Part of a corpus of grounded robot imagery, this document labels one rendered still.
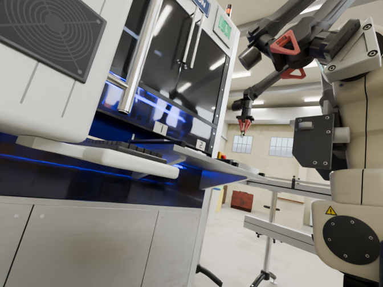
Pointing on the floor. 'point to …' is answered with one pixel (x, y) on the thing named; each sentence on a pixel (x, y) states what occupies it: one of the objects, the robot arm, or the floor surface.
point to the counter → (290, 213)
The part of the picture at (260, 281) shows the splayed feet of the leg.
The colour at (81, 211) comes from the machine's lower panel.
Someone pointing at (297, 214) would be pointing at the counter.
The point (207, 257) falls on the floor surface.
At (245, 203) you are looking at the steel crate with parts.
